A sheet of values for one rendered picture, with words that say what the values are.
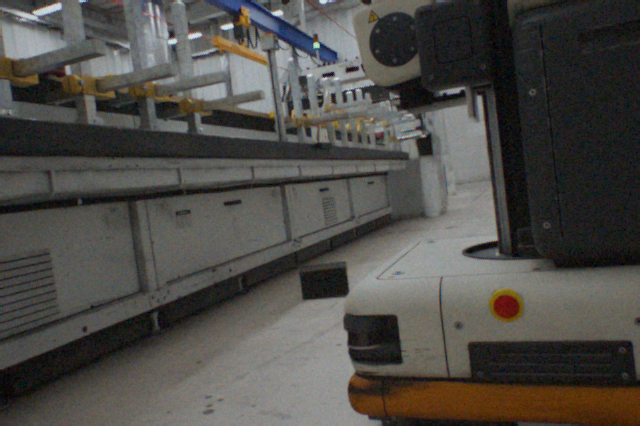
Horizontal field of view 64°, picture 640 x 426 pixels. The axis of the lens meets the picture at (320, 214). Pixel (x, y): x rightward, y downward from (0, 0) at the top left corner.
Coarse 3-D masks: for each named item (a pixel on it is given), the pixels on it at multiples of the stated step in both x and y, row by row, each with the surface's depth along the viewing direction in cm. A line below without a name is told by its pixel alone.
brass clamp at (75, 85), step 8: (64, 80) 135; (72, 80) 134; (80, 80) 135; (88, 80) 138; (64, 88) 135; (72, 88) 135; (80, 88) 135; (88, 88) 137; (96, 88) 140; (96, 96) 142; (104, 96) 143; (112, 96) 145
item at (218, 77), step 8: (216, 72) 155; (224, 72) 157; (184, 80) 159; (192, 80) 158; (200, 80) 157; (208, 80) 156; (216, 80) 155; (224, 80) 156; (160, 88) 163; (168, 88) 162; (176, 88) 161; (184, 88) 160; (192, 88) 160; (120, 96) 169; (128, 96) 167; (112, 104) 170; (120, 104) 170
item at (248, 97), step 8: (232, 96) 182; (240, 96) 181; (248, 96) 180; (256, 96) 179; (264, 96) 180; (208, 104) 186; (216, 104) 185; (224, 104) 184; (232, 104) 183; (240, 104) 184; (160, 112) 193; (168, 112) 192; (176, 112) 191
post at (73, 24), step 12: (60, 0) 137; (72, 0) 136; (72, 12) 136; (72, 24) 136; (72, 36) 136; (84, 36) 139; (72, 72) 137; (84, 72) 138; (84, 96) 137; (84, 108) 137
